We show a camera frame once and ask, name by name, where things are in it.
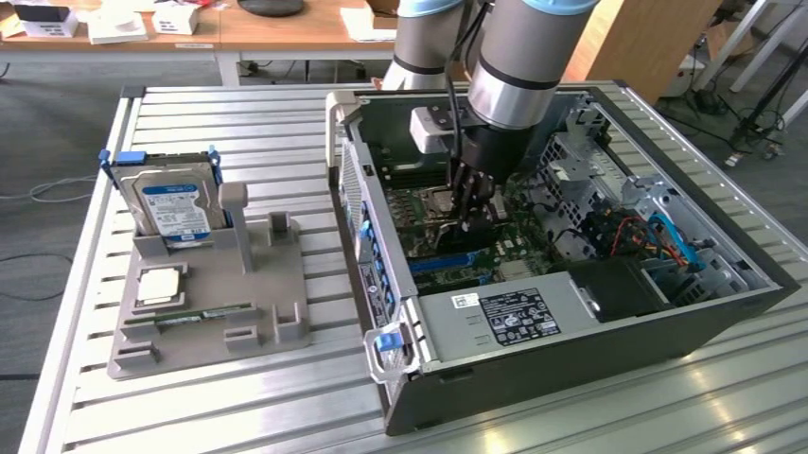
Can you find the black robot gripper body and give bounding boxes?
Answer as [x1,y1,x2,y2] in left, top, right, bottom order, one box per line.
[455,123,539,185]

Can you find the black graphics card metal bracket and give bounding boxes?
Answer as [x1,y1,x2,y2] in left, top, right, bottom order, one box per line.
[433,218,508,259]

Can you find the green motherboard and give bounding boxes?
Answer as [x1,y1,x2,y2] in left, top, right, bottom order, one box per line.
[377,155,569,290]

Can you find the blue expansion slot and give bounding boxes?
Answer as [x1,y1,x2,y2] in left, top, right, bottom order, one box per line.
[408,253,479,275]

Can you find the blue card retainer strip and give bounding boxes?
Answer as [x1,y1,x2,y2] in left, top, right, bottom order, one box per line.
[357,221,398,327]

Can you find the grey power supply black label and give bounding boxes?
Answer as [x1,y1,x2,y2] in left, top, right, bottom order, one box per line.
[416,271,601,364]

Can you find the white paper stack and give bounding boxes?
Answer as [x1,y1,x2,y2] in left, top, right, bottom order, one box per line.
[340,7,400,44]

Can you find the wooden cabinet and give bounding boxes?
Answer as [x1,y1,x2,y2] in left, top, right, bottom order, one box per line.
[561,0,726,103]

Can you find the white floor appliance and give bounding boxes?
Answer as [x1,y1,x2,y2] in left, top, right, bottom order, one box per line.
[668,54,704,98]

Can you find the black open PC case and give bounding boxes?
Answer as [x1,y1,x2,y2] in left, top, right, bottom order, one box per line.
[325,80,803,437]

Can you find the metal disk bay cage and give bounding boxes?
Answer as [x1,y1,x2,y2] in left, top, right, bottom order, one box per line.
[622,172,782,308]

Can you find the black wheeled stand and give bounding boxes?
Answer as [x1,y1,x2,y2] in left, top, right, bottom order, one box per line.
[728,44,808,160]

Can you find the large brown cardboard box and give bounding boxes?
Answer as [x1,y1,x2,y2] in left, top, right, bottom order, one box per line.
[704,21,759,61]

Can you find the grey printed parts rack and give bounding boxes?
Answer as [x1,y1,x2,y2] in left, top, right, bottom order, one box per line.
[106,182,314,382]

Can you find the dark round object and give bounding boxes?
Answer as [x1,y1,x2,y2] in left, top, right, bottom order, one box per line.
[238,0,309,18]

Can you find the hard disk blue caddy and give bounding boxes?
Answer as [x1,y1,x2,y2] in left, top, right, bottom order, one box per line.
[99,147,230,248]

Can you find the loose green RAM stick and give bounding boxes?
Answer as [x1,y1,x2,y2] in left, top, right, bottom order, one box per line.
[125,306,245,327]

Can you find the loose silver CPU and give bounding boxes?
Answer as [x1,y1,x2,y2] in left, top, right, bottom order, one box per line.
[135,270,182,304]

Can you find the white printed box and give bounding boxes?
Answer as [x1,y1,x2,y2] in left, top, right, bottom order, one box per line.
[153,3,202,35]

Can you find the white stacked box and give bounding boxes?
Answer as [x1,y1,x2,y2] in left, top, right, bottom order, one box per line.
[86,5,150,46]

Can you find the white box black lid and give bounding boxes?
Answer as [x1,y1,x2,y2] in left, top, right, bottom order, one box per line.
[12,3,82,38]

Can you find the CPU socket metal frame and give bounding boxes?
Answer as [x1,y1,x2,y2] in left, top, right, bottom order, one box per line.
[420,186,467,221]

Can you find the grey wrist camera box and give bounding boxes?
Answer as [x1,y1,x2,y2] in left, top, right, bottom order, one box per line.
[408,107,473,155]

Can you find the black wire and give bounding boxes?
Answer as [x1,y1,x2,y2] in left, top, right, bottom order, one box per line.
[549,228,601,252]

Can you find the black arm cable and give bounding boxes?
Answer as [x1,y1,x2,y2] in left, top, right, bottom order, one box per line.
[445,0,496,158]

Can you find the red wire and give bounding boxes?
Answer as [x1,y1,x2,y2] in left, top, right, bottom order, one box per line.
[615,216,656,259]

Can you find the blue flat wire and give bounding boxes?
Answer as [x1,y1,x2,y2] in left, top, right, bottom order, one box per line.
[647,212,707,274]

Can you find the orange wire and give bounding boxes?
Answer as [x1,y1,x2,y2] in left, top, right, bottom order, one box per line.
[643,243,694,267]

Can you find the wooden desk white frame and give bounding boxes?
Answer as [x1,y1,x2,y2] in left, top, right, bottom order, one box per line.
[0,0,222,62]
[218,0,400,89]

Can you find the white table frame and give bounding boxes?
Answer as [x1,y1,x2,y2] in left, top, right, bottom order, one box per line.
[691,0,808,122]

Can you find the grey floor cable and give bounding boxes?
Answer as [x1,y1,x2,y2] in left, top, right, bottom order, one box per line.
[30,173,102,204]

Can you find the black floor cable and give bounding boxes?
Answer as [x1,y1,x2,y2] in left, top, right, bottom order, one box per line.
[0,253,71,302]

